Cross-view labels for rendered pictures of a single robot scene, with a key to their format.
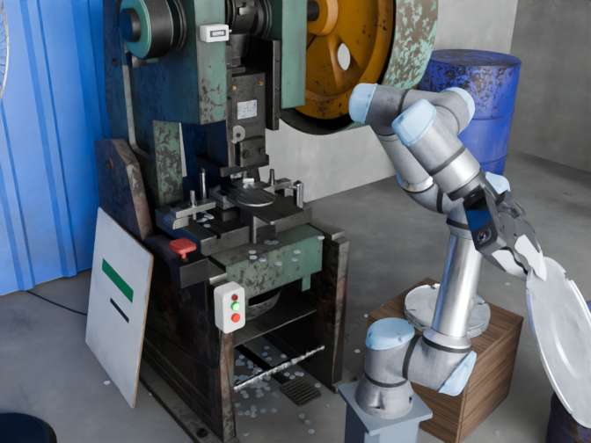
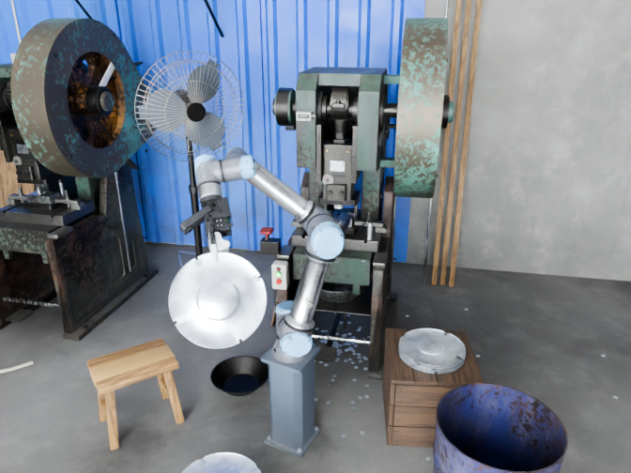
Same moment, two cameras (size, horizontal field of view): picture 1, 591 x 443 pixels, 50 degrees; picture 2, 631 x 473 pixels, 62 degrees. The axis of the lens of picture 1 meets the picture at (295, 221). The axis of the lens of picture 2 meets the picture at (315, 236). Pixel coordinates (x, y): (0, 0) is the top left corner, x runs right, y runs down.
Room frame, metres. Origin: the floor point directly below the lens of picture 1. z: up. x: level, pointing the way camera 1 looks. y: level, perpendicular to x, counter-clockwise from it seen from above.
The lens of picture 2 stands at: (0.24, -1.72, 1.73)
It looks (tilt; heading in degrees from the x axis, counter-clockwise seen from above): 22 degrees down; 50
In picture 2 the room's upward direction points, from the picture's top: straight up
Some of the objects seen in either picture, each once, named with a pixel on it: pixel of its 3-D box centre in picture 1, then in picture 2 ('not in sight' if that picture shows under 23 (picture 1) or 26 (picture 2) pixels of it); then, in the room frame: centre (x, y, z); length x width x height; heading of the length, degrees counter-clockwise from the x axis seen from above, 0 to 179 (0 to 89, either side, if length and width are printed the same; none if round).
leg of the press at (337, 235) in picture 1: (272, 238); (388, 264); (2.28, 0.09, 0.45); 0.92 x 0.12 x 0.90; 39
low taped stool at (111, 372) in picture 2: not in sight; (137, 391); (0.85, 0.29, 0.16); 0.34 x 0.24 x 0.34; 173
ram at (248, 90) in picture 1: (239, 114); (338, 169); (1.97, 0.18, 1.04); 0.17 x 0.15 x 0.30; 39
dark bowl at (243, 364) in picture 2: not in sight; (240, 378); (1.35, 0.22, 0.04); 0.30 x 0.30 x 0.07
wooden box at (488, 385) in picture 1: (440, 356); (427, 386); (1.89, -0.53, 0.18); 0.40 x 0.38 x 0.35; 47
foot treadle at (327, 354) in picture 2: (259, 361); (332, 332); (1.89, 0.12, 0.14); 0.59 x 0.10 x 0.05; 39
